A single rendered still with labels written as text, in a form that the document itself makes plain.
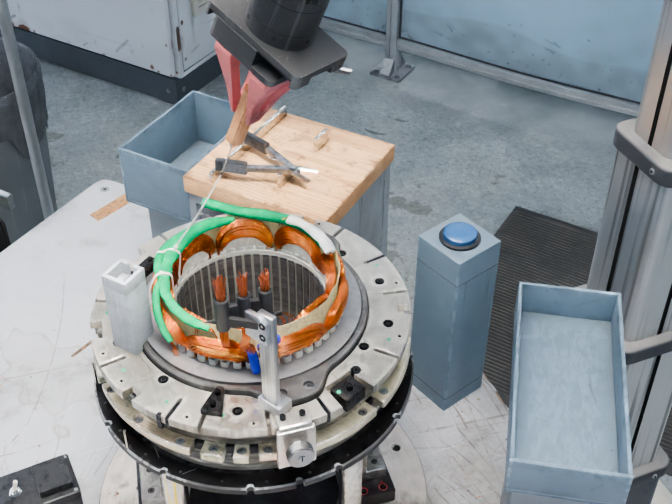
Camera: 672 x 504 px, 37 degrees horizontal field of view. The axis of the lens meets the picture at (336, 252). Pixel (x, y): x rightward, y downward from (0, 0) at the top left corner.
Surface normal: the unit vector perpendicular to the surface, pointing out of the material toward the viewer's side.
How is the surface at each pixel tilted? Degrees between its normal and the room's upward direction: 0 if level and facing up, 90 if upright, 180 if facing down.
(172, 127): 90
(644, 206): 90
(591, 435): 0
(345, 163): 0
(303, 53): 22
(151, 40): 90
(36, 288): 0
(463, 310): 90
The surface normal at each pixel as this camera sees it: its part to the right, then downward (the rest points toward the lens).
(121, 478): 0.00, -0.77
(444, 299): -0.77, 0.40
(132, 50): -0.51, 0.54
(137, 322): 0.87, 0.31
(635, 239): -0.93, 0.24
